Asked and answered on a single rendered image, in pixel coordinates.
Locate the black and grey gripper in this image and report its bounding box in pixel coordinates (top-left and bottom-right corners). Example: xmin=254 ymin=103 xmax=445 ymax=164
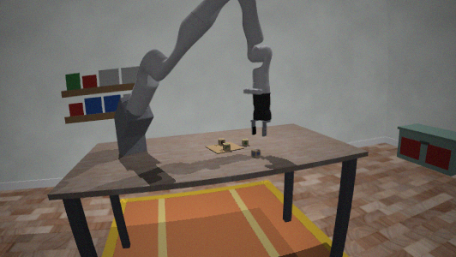
xmin=243 ymin=81 xmax=272 ymax=137

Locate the tan square mat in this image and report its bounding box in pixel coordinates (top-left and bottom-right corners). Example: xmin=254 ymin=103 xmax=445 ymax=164
xmin=207 ymin=142 xmax=244 ymax=154

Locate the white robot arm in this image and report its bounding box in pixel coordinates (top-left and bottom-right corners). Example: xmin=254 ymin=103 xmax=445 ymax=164
xmin=126 ymin=0 xmax=272 ymax=116

